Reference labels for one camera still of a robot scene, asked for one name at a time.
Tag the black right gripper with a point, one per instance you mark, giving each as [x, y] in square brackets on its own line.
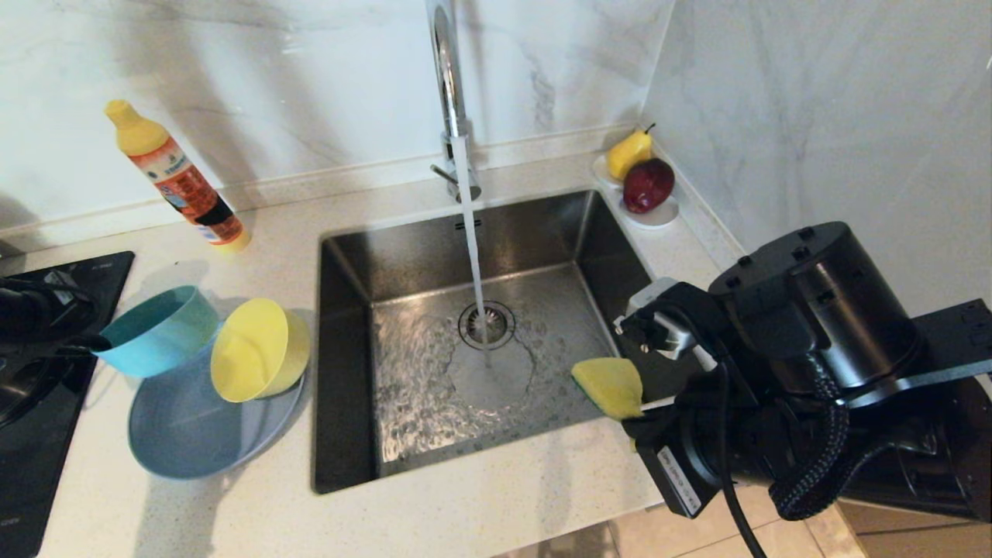
[697, 446]

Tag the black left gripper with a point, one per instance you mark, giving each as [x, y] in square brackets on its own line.
[39, 318]

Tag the yellow and green sponge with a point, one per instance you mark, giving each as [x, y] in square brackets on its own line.
[612, 386]

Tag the teal bowl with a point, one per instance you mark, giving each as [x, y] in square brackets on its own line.
[163, 333]

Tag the orange dish soap bottle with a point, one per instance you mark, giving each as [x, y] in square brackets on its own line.
[182, 182]

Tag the chrome kitchen faucet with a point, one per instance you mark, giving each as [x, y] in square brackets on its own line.
[449, 93]

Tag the metal sink drain strainer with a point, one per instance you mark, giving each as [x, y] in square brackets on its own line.
[500, 325]

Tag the stainless steel sink basin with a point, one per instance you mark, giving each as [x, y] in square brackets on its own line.
[403, 403]

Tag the black induction cooktop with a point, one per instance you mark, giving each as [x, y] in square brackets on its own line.
[39, 465]

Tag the blue-grey plate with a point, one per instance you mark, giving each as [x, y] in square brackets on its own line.
[194, 434]

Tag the yellow-green bowl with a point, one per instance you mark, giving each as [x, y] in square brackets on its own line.
[252, 353]

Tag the small white dish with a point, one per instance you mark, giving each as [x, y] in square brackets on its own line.
[601, 172]
[659, 218]

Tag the dark red apple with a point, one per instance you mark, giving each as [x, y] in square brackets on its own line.
[647, 186]

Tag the yellow pear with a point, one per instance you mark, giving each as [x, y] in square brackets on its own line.
[626, 155]

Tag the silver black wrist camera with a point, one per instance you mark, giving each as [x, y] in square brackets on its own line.
[670, 329]

